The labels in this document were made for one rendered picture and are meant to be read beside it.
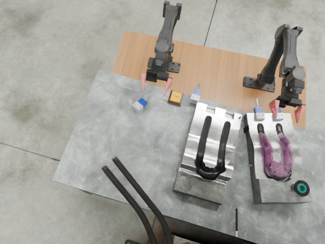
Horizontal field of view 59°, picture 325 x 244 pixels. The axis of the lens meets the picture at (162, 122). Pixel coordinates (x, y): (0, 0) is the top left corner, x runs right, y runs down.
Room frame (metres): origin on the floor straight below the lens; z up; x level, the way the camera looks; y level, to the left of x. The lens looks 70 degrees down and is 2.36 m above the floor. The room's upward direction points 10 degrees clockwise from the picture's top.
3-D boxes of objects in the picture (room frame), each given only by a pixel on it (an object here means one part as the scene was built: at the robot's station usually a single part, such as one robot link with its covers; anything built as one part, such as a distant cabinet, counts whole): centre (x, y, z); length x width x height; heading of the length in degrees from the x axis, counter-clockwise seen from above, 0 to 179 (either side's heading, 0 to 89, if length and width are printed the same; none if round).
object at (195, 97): (0.78, -0.17, 0.83); 0.13 x 0.05 x 0.05; 172
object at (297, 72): (0.74, -0.55, 1.24); 0.12 x 0.09 x 0.12; 179
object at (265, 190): (0.47, -0.64, 0.86); 0.50 x 0.26 x 0.11; 10
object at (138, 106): (0.66, 0.13, 0.83); 0.13 x 0.05 x 0.05; 150
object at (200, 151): (0.44, -0.29, 0.92); 0.35 x 0.16 x 0.09; 173
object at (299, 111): (0.57, -0.57, 1.20); 0.09 x 0.07 x 0.07; 179
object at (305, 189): (0.29, -0.74, 0.93); 0.08 x 0.08 x 0.04
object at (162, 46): (0.76, 0.05, 1.24); 0.12 x 0.09 x 0.12; 179
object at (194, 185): (0.42, -0.27, 0.87); 0.50 x 0.26 x 0.14; 173
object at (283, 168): (0.47, -0.63, 0.90); 0.26 x 0.18 x 0.08; 10
